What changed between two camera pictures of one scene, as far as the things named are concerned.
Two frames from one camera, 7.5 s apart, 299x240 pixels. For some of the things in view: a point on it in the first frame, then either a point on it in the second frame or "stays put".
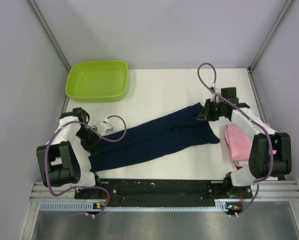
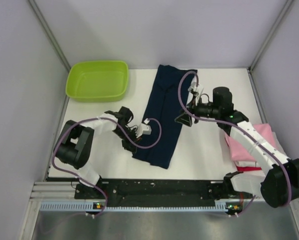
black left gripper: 93,146 to 129,146
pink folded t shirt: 239,144 stays put
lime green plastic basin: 97,81 stays put
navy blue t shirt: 179,128 to 168,100
